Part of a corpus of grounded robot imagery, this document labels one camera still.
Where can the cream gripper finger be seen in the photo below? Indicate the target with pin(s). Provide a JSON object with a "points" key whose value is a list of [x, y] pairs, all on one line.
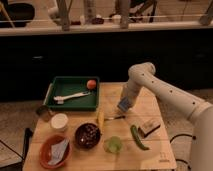
{"points": [[130, 106]]}

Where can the black chair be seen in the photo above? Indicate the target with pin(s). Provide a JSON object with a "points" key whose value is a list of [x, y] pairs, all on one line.
{"points": [[18, 165]]}

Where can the white dish brush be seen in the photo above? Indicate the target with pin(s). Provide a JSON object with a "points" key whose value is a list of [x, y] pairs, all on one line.
{"points": [[62, 99]]}

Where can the orange tomato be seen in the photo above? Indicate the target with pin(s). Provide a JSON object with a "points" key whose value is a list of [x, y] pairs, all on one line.
{"points": [[91, 84]]}

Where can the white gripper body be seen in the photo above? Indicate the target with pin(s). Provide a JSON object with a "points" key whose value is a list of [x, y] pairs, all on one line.
{"points": [[129, 95]]}

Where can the brown and black block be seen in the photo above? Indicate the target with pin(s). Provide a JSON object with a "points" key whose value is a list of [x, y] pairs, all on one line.
{"points": [[148, 127]]}

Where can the blue sponge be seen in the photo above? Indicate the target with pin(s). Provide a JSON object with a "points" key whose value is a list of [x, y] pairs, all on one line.
{"points": [[124, 104]]}

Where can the small metal cup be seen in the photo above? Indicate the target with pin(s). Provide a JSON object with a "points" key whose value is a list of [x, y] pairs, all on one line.
{"points": [[44, 113]]}

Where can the metal spoon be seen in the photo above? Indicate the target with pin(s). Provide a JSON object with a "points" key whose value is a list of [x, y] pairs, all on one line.
{"points": [[114, 118]]}

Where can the green chili pepper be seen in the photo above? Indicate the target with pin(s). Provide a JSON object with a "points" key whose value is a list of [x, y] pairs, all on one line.
{"points": [[136, 138]]}

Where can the green plastic tray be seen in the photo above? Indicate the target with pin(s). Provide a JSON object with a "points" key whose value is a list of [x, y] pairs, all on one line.
{"points": [[67, 85]]}

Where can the yellow banana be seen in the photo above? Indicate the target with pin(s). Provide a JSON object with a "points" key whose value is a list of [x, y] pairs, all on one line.
{"points": [[100, 120]]}

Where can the dark bowl with food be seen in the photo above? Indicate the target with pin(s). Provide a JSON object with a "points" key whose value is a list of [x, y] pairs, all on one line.
{"points": [[87, 136]]}

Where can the orange bowl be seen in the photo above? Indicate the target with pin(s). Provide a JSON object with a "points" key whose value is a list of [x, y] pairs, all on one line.
{"points": [[45, 151]]}

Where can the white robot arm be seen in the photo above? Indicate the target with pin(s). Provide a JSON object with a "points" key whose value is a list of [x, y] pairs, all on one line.
{"points": [[198, 111]]}

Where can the crumpled grey cloth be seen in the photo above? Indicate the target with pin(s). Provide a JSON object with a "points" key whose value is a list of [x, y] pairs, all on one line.
{"points": [[58, 151]]}

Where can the green plastic cup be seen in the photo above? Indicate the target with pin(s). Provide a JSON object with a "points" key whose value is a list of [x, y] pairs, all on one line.
{"points": [[113, 145]]}

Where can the white round container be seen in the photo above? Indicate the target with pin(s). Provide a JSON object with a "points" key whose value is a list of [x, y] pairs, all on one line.
{"points": [[59, 122]]}

